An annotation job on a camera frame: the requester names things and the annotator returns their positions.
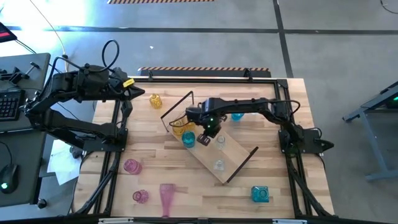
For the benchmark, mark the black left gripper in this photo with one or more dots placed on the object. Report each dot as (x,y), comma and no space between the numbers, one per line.
(118,87)

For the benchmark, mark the pink scalloped glass vase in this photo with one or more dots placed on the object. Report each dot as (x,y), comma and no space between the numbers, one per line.
(140,196)

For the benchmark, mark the teal round bottle vase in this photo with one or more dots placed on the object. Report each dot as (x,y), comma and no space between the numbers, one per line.
(237,117)

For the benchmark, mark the teal square glass vase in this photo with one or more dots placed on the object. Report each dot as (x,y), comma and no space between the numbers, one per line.
(260,194)

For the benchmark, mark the black hazard-striped floor mat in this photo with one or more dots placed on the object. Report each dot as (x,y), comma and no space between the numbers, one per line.
(202,73)

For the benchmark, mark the silver metal bracket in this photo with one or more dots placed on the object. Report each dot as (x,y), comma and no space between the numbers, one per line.
(289,221)
(115,220)

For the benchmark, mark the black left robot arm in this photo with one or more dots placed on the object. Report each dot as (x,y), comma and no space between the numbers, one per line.
(71,126)

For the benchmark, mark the black desk clamp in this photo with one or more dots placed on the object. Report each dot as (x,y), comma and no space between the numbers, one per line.
(14,75)

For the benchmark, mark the black laptop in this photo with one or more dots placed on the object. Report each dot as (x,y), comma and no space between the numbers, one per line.
(6,32)

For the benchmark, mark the black support beam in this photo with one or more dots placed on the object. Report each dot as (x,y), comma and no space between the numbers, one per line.
(62,138)

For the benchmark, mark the small round clear vase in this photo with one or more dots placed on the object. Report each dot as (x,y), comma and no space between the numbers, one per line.
(220,142)

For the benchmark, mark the pink cylindrical glass vase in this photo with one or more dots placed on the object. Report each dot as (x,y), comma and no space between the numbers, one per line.
(132,166)

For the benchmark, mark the dark grey desk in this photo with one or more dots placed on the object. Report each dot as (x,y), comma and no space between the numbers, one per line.
(28,161)

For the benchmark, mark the black computer mouse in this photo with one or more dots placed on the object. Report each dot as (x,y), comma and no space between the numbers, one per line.
(9,177)

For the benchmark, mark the black keyboard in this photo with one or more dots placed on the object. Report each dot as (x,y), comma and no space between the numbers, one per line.
(11,104)

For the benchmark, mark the grey metal side table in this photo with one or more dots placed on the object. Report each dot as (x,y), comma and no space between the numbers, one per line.
(373,104)

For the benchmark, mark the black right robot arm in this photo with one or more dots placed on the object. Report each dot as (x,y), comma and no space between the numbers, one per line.
(242,105)

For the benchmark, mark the white paper sheet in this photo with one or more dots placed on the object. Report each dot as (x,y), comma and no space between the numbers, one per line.
(63,165)

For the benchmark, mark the black caster wheel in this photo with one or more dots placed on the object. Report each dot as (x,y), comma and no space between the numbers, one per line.
(42,203)
(75,152)

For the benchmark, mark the yellow barrel glass vase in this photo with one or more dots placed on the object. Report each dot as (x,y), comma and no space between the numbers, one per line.
(155,101)

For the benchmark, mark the yellow ribbed glass vase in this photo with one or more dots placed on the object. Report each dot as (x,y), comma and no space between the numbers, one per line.
(178,130)

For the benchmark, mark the clear square diamond-cut vase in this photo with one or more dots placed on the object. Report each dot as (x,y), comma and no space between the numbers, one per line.
(218,165)

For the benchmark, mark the yellow tall textured vase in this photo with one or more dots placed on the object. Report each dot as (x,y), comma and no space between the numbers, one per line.
(190,127)

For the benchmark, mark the black frame clamp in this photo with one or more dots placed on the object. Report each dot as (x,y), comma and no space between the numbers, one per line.
(150,75)
(247,73)

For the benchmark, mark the teal diamond-pattern glass vase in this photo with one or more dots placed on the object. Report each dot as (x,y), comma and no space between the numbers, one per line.
(188,140)

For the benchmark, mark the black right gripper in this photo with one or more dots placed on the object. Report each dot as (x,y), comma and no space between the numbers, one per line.
(210,124)

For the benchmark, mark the tall pink glass vase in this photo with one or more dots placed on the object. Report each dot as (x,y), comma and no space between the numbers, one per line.
(167,196)

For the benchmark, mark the wooden shelf with black legs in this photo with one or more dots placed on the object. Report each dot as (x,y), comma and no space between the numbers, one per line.
(202,155)

